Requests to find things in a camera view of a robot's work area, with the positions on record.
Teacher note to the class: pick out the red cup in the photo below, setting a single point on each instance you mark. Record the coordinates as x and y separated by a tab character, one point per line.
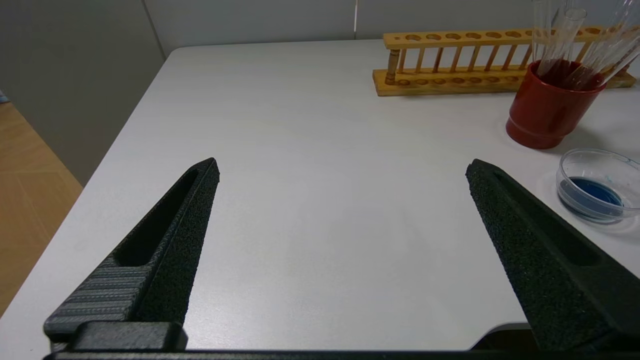
545	115

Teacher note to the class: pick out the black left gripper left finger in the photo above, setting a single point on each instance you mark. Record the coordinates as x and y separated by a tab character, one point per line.
165	270

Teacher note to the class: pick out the test tube with blue pigment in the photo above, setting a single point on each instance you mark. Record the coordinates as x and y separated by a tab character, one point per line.
617	42

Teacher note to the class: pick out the wooden test tube rack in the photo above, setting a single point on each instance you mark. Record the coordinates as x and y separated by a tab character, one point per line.
450	86

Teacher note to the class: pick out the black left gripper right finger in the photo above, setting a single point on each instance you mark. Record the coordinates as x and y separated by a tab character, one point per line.
560	270

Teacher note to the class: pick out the clear glass dish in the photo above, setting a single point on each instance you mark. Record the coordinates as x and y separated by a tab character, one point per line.
595	192

